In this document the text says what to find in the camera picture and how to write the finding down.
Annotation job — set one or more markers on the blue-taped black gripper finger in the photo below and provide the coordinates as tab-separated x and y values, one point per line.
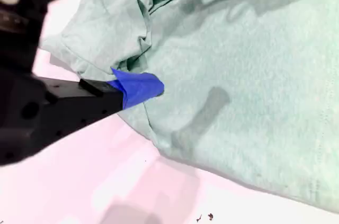
79	107
137	82

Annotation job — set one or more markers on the pale green T-shirt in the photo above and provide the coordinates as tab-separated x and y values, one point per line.
238	75

